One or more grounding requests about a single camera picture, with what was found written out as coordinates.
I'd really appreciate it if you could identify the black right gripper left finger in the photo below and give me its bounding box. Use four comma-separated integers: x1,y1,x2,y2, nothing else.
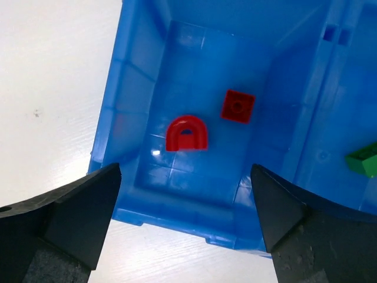
1,163,121,282

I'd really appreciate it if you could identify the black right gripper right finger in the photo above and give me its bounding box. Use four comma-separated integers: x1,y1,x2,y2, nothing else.
250,164,376,282

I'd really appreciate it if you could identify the red arch lego piece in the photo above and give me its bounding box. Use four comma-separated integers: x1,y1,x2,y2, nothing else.
166,115,209,152

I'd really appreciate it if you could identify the green lego brick in bin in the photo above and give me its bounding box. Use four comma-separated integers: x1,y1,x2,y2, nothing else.
345,142,376,178

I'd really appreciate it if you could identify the red square lego brick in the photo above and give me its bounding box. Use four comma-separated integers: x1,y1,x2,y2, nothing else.
220,90,256,124

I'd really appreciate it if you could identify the blue plastic sorting bin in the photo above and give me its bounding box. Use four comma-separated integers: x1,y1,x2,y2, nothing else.
89,1,376,255

